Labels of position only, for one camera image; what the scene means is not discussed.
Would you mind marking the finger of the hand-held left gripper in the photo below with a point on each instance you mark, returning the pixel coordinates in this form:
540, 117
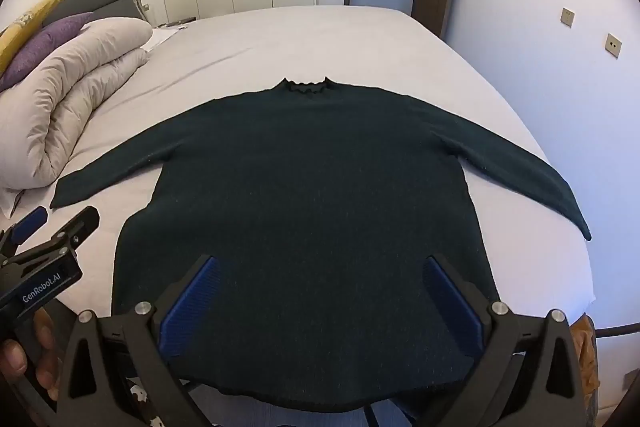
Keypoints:
27, 223
80, 224

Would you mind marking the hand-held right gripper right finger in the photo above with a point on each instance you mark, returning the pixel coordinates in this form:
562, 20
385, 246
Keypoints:
452, 302

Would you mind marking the orange cloth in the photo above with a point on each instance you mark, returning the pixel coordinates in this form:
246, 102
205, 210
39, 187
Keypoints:
587, 357

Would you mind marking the bed with white sheet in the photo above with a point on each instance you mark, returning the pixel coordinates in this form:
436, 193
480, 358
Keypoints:
350, 47

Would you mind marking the yellow pillow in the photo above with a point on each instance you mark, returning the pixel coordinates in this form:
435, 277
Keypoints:
25, 19

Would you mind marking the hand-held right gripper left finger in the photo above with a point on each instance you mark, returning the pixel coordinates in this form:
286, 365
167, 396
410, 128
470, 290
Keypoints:
190, 302

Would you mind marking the purple pillow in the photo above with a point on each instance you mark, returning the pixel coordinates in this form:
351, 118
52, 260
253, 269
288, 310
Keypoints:
45, 42

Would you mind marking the wall socket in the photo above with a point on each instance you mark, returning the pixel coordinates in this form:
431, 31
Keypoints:
567, 17
613, 45

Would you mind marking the dark green sweater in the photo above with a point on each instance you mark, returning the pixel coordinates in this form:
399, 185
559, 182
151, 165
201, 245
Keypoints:
310, 187

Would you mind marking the beige duvet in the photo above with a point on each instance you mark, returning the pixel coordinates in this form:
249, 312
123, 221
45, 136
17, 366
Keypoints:
65, 97

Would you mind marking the person's left hand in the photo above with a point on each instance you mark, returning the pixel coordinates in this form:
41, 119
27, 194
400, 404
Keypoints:
45, 342

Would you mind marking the black and white patterned cloth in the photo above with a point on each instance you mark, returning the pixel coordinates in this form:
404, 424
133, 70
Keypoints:
137, 392

